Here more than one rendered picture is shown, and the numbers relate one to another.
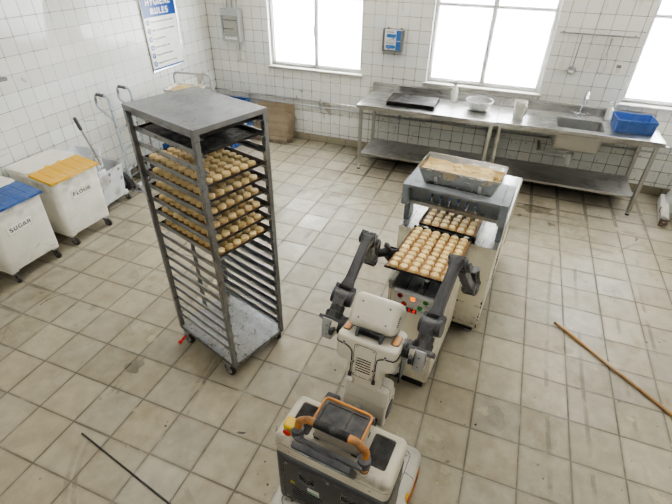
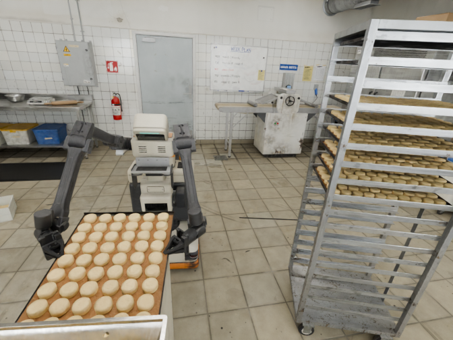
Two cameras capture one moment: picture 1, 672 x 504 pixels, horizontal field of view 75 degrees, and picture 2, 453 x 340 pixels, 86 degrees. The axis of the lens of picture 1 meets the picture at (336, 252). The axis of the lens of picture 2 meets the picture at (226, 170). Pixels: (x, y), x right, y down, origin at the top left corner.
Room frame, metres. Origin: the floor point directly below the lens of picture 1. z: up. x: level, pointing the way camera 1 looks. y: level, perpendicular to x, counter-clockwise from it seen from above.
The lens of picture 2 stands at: (3.02, -0.60, 1.64)
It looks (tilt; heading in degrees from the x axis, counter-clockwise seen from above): 24 degrees down; 147
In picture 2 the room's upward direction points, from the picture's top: 3 degrees clockwise
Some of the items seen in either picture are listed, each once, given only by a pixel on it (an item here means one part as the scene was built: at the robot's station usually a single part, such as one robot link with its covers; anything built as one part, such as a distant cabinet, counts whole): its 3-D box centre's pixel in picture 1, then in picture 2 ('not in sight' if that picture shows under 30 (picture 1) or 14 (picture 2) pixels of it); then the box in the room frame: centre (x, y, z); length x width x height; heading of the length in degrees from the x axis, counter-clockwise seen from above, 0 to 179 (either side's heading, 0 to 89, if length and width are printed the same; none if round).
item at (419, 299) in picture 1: (412, 302); not in sight; (2.01, -0.47, 0.77); 0.24 x 0.04 x 0.14; 64
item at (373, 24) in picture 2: (273, 238); (325, 211); (2.40, 0.41, 0.97); 0.03 x 0.03 x 1.70; 52
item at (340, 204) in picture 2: (195, 272); (350, 205); (2.26, 0.91, 0.78); 0.64 x 0.03 x 0.03; 52
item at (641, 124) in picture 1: (633, 123); not in sight; (4.84, -3.27, 0.95); 0.40 x 0.30 x 0.14; 72
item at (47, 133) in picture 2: not in sight; (51, 133); (-2.09, -1.02, 0.36); 0.47 x 0.38 x 0.26; 161
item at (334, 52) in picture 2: (218, 270); (309, 175); (2.05, 0.69, 0.97); 0.03 x 0.03 x 1.70; 52
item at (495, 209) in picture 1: (455, 206); not in sight; (2.79, -0.86, 1.01); 0.72 x 0.33 x 0.34; 64
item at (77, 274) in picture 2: not in sight; (77, 274); (2.26, -0.69, 0.97); 0.05 x 0.05 x 0.02
